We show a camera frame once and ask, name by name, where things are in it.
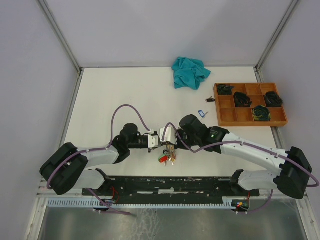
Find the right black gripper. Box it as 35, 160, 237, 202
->
168, 129, 200, 151

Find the large metal keyring yellow handle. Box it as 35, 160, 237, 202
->
158, 144, 177, 166

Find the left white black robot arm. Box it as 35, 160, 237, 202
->
39, 123, 162, 195

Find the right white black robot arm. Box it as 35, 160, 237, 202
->
160, 114, 313, 200

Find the red key tag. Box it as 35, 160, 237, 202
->
158, 155, 168, 163

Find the blue key tag key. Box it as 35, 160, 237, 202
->
198, 110, 208, 118

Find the black key tag key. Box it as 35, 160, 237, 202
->
205, 96, 216, 103

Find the wooden compartment tray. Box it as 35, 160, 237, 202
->
213, 82, 288, 127

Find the teal cloth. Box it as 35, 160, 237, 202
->
171, 57, 211, 91

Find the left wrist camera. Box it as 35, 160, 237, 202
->
147, 129, 161, 149

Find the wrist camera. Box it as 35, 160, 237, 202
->
159, 126, 177, 145
147, 129, 161, 149

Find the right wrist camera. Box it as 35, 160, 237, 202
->
159, 126, 177, 145

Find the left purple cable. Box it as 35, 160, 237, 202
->
46, 104, 155, 216

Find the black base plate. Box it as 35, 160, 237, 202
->
93, 176, 260, 205

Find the black strap bundle top left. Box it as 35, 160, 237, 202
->
216, 84, 235, 96

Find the black strap bundle middle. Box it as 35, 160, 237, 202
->
233, 91, 253, 108

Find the black green strap bundle bottom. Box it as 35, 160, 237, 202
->
251, 104, 272, 123

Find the black strap bundle right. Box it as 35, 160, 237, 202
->
264, 90, 284, 107

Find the white cable duct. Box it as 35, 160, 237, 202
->
46, 196, 238, 208

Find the aluminium frame rail left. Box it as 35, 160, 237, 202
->
36, 0, 83, 73

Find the aluminium frame rail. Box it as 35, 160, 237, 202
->
36, 0, 83, 73
255, 0, 301, 72

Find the aluminium frame rail right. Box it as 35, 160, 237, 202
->
255, 0, 301, 72

